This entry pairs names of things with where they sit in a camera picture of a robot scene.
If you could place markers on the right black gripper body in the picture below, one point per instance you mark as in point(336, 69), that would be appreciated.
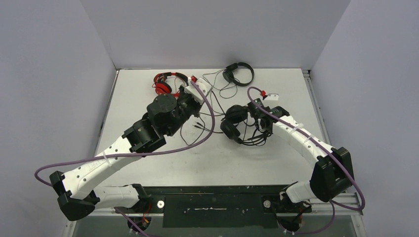
point(254, 115)

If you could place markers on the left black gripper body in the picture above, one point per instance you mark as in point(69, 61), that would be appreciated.
point(186, 107)

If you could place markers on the large black blue headphones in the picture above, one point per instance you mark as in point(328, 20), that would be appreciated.
point(240, 127)

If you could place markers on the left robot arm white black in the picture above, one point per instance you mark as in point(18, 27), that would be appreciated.
point(80, 191)

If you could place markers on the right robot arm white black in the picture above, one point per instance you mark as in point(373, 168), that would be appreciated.
point(332, 171)

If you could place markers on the red headphones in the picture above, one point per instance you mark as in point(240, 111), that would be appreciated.
point(162, 87)

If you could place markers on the small black headphones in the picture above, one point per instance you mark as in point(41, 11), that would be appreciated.
point(228, 80)

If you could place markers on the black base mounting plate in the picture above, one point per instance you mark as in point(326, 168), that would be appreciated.
point(220, 207)

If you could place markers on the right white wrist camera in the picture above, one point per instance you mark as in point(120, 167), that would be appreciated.
point(269, 97)

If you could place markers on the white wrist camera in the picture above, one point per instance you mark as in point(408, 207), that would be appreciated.
point(198, 88)
point(269, 97)

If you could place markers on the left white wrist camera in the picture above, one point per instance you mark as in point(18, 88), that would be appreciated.
point(198, 88)

